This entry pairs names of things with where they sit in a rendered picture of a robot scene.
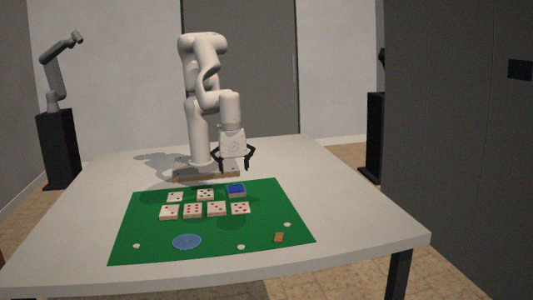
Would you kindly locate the blue poker chip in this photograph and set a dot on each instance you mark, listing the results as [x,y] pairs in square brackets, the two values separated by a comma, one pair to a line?
[186,242]

